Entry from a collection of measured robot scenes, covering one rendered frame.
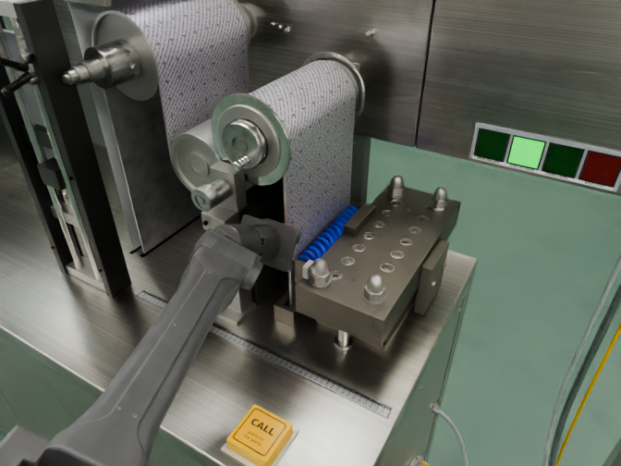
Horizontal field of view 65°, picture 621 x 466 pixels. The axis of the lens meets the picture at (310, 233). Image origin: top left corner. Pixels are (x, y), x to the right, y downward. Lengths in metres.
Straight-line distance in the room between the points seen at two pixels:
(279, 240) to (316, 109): 0.22
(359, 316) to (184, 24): 0.56
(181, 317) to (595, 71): 0.72
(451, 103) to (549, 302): 1.70
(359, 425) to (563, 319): 1.77
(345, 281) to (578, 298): 1.90
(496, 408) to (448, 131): 1.28
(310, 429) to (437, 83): 0.63
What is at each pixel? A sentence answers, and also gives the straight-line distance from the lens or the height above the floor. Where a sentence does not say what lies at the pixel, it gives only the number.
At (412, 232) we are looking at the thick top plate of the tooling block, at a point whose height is 1.03.
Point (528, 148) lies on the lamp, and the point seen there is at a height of 1.19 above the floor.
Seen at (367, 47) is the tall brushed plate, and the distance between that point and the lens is 1.00.
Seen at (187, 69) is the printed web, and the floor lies 1.31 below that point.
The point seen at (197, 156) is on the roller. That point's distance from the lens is 0.86.
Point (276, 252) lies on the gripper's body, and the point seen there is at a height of 1.11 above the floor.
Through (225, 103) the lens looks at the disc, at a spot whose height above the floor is 1.30.
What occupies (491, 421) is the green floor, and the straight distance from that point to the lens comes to 2.00.
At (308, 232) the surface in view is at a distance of 0.89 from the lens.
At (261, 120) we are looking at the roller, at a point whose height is 1.29.
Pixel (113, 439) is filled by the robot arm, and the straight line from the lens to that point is 0.36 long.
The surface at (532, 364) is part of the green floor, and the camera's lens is 2.23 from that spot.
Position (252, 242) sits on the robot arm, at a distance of 0.69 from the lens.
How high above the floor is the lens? 1.57
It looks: 35 degrees down
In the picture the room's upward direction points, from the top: straight up
